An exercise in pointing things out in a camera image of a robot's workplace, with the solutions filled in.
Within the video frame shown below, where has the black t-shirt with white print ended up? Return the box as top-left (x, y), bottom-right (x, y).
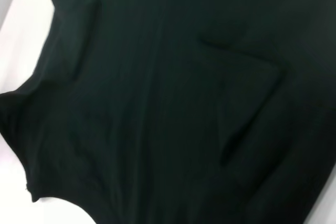
top-left (0, 0), bottom-right (336, 224)

